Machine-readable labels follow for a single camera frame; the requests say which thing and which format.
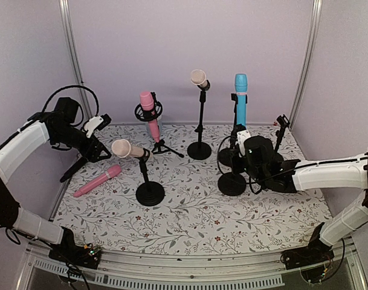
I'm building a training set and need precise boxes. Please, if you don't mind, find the short pink microphone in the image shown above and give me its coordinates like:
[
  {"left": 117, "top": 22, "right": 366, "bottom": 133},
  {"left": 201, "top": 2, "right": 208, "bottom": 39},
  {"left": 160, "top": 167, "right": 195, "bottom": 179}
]
[{"left": 73, "top": 164, "right": 121, "bottom": 198}]

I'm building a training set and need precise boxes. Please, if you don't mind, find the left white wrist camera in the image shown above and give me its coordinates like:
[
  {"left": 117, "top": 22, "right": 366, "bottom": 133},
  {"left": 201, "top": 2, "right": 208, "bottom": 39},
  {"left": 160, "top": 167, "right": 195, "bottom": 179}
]
[{"left": 82, "top": 114, "right": 112, "bottom": 138}]

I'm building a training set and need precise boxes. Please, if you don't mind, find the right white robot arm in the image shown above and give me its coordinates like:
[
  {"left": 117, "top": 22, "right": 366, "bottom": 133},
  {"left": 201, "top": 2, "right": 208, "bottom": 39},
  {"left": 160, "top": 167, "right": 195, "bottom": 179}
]
[{"left": 233, "top": 130, "right": 368, "bottom": 263}]

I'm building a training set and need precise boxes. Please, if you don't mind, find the aluminium frame post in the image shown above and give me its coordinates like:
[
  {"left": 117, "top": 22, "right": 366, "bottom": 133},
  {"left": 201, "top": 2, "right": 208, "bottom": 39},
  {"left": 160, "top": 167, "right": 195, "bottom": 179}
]
[
  {"left": 289, "top": 0, "right": 323, "bottom": 129},
  {"left": 58, "top": 0, "right": 94, "bottom": 121}
]

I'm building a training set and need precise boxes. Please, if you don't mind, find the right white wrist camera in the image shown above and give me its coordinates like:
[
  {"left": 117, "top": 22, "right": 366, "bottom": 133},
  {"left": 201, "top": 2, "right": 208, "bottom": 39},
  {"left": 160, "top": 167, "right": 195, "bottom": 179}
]
[{"left": 235, "top": 129, "right": 251, "bottom": 156}]

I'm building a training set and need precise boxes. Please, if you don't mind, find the front aluminium rail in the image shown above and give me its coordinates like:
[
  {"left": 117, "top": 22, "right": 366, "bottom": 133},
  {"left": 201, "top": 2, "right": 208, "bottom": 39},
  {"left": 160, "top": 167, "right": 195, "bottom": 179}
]
[{"left": 15, "top": 237, "right": 368, "bottom": 289}]

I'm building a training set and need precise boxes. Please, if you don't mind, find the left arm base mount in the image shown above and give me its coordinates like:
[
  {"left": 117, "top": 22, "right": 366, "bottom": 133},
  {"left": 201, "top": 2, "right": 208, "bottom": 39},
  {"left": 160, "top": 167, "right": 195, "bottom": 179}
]
[{"left": 48, "top": 244, "right": 102, "bottom": 269}]

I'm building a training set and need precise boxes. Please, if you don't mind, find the left aluminium frame post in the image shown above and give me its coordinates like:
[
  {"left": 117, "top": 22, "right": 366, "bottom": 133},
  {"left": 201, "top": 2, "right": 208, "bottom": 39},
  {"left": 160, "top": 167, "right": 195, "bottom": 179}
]
[{"left": 58, "top": 0, "right": 94, "bottom": 121}]

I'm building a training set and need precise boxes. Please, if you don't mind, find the blue microphone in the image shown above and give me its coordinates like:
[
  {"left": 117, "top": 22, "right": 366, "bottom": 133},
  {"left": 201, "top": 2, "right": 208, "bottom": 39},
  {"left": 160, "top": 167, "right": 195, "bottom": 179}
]
[{"left": 234, "top": 74, "right": 248, "bottom": 126}]

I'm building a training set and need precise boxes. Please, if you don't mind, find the tall pink microphone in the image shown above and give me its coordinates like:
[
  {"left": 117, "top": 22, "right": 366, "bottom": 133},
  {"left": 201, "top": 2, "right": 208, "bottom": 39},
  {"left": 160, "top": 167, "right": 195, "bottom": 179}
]
[{"left": 140, "top": 91, "right": 160, "bottom": 143}]

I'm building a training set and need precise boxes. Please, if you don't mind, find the black microphone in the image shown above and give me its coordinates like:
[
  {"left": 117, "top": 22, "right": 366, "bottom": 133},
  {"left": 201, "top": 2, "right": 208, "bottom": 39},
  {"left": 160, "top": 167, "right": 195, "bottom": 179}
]
[{"left": 59, "top": 157, "right": 88, "bottom": 183}]

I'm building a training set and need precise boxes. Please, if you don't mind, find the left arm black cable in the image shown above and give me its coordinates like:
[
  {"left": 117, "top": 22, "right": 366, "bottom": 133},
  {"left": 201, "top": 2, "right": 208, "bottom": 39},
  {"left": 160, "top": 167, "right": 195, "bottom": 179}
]
[{"left": 41, "top": 85, "right": 100, "bottom": 117}]

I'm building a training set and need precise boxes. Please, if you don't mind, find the black tripod shock-mount stand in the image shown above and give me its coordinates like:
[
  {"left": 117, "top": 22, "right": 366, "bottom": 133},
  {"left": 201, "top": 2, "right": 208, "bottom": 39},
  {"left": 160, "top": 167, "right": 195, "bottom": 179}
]
[{"left": 134, "top": 91, "right": 184, "bottom": 158}]

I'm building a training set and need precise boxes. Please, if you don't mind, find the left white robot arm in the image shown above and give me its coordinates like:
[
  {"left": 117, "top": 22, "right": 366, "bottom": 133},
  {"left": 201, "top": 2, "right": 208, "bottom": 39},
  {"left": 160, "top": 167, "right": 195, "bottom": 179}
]
[{"left": 0, "top": 97, "right": 111, "bottom": 262}]

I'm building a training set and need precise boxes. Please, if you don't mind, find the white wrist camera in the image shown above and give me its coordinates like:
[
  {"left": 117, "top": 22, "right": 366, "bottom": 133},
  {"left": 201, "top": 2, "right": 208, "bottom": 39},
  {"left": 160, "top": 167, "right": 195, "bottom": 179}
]
[
  {"left": 82, "top": 114, "right": 112, "bottom": 138},
  {"left": 235, "top": 129, "right": 251, "bottom": 156}
]

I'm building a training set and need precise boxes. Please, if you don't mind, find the floral table mat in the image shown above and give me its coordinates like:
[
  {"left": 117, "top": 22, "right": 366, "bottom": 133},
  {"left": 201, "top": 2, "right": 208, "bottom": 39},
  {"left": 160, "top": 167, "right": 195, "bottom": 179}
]
[{"left": 54, "top": 125, "right": 331, "bottom": 255}]

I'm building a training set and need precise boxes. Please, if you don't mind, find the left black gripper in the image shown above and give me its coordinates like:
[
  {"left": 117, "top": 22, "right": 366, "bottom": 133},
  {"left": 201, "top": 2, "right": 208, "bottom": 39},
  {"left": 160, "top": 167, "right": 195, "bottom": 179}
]
[{"left": 54, "top": 123, "right": 112, "bottom": 162}]

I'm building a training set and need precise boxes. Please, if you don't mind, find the right aluminium frame post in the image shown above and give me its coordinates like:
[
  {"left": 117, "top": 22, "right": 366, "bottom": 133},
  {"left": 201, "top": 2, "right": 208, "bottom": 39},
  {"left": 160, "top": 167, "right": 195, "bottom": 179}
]
[{"left": 289, "top": 0, "right": 323, "bottom": 129}]

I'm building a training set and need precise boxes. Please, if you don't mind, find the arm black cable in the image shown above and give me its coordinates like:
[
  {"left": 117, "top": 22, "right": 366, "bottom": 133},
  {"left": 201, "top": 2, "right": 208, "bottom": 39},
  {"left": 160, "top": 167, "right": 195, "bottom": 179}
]
[
  {"left": 219, "top": 135, "right": 296, "bottom": 196},
  {"left": 41, "top": 85, "right": 100, "bottom": 117}
]

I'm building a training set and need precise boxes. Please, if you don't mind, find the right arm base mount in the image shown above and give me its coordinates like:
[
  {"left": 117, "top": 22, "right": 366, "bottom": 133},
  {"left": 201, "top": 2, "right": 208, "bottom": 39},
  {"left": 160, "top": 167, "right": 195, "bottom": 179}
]
[{"left": 280, "top": 246, "right": 334, "bottom": 269}]

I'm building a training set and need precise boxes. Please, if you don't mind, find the round stand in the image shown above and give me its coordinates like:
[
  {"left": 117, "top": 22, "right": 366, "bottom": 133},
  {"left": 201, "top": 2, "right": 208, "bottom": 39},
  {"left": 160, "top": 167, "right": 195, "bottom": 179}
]
[
  {"left": 218, "top": 93, "right": 246, "bottom": 167},
  {"left": 274, "top": 115, "right": 290, "bottom": 161},
  {"left": 135, "top": 157, "right": 165, "bottom": 207},
  {"left": 218, "top": 170, "right": 247, "bottom": 196},
  {"left": 187, "top": 89, "right": 211, "bottom": 160}
]

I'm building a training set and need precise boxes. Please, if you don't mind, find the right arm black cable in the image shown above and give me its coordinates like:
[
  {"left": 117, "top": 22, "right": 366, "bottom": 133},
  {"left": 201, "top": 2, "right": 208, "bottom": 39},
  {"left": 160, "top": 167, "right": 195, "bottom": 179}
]
[{"left": 219, "top": 135, "right": 296, "bottom": 196}]

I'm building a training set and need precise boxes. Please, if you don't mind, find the beige microphone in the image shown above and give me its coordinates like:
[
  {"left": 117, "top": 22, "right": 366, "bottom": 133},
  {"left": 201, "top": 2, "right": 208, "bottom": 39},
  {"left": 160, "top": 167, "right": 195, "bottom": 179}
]
[
  {"left": 190, "top": 69, "right": 210, "bottom": 91},
  {"left": 111, "top": 139, "right": 153, "bottom": 160}
]

